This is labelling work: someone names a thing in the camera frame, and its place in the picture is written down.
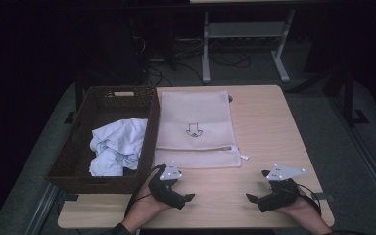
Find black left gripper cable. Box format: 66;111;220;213
123;164;165;218

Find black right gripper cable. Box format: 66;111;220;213
295;184;323;216

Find person's left hand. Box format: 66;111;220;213
128;177;174;226

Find white metal frame table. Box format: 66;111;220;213
189;0;297;84

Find person's right hand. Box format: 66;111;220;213
273;187;322;226

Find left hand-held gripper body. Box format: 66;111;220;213
148;162;185;210

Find brown woven basket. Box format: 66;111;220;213
44;85;161;195

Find black metal stand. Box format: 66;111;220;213
287;65;370;127

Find aluminium floor rail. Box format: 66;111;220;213
326;94;376;219
23;182;62;235

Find white mesh laundry bag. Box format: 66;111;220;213
153;90;251;170

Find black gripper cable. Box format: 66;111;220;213
295;184;323;216
123;164;165;218

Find black floor cables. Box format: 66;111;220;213
130;35;253;87

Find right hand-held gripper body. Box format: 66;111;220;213
258;164;306;213

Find white shirt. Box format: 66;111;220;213
88;117;149;177

